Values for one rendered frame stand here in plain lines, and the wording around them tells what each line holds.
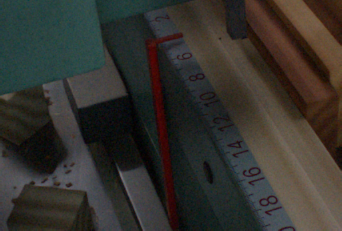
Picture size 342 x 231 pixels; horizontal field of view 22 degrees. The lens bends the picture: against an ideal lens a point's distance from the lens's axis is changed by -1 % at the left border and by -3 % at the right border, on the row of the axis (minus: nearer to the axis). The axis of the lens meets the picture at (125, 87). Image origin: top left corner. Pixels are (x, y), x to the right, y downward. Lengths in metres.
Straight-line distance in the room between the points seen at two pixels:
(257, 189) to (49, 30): 0.11
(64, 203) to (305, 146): 0.20
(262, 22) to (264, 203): 0.15
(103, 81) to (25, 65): 0.26
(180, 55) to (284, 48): 0.06
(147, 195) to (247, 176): 0.21
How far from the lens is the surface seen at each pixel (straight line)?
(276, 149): 0.42
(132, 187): 0.60
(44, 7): 0.37
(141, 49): 0.54
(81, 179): 0.64
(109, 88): 0.63
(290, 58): 0.48
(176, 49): 0.48
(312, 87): 0.45
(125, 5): 0.42
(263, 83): 0.47
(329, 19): 0.50
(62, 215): 0.57
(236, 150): 0.41
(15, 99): 0.65
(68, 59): 0.39
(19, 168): 0.66
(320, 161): 0.43
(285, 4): 0.51
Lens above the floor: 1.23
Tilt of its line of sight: 37 degrees down
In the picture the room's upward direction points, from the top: 9 degrees counter-clockwise
